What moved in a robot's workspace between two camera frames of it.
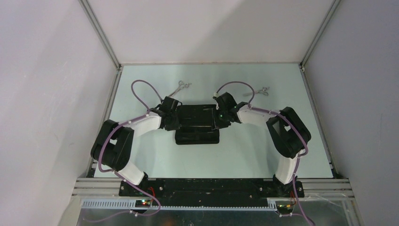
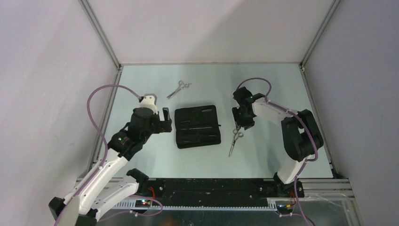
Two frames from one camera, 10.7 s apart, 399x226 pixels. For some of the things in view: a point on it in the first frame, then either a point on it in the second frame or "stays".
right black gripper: x=219 y=125 -> x=247 y=124
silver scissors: x=181 y=85 stays
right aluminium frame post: x=313 y=44 stays
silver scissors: x=263 y=91 -> x=237 y=134
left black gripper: x=176 y=126 -> x=163 y=126
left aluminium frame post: x=99 y=31 stays
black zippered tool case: x=198 y=125 stays
